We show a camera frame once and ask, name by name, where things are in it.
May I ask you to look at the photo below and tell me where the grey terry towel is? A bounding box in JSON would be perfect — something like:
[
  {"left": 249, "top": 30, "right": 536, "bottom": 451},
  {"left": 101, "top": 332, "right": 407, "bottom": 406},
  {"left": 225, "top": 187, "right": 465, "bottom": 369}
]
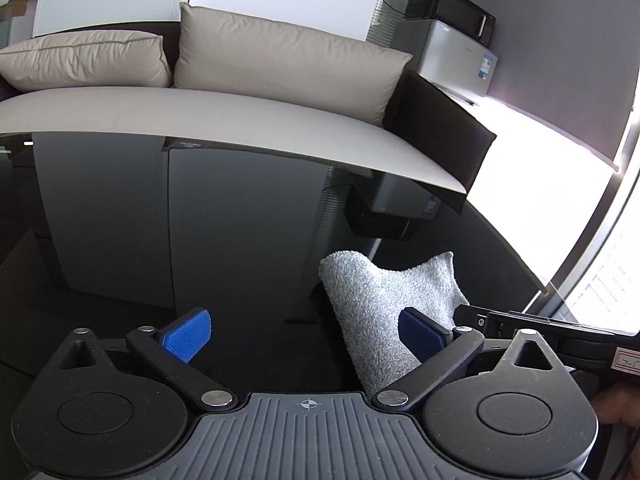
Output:
[{"left": 319, "top": 250, "right": 468, "bottom": 398}]

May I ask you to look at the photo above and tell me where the person right hand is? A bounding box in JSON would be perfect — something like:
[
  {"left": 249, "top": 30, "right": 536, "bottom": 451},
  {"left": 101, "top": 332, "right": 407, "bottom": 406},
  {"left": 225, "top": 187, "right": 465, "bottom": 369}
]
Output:
[{"left": 591, "top": 385, "right": 640, "bottom": 429}]

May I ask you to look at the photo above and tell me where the dark sofa with beige seat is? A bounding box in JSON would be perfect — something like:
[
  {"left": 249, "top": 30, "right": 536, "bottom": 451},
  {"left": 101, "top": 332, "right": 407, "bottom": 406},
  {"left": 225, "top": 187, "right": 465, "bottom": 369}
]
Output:
[{"left": 1, "top": 21, "right": 496, "bottom": 210}]

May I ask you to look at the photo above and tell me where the silver mini fridge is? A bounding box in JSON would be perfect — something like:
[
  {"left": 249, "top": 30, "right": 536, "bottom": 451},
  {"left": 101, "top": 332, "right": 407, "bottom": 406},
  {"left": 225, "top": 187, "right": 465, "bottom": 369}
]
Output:
[{"left": 405, "top": 20, "right": 499, "bottom": 102}]

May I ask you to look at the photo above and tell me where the large beige back cushion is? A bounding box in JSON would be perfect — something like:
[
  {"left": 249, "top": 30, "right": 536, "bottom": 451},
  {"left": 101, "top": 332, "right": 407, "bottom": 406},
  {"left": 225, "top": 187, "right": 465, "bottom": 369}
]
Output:
[{"left": 174, "top": 2, "right": 412, "bottom": 126}]

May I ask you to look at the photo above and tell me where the small beige side cushion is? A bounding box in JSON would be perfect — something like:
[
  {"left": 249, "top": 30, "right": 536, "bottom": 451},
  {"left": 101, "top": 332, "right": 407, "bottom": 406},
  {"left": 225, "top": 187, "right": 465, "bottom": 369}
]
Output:
[{"left": 1, "top": 29, "right": 172, "bottom": 92}]

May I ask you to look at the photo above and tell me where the black microwave oven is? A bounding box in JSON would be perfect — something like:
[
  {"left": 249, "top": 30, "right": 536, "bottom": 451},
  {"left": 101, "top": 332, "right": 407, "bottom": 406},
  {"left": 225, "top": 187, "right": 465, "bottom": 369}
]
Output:
[{"left": 404, "top": 0, "right": 496, "bottom": 47}]

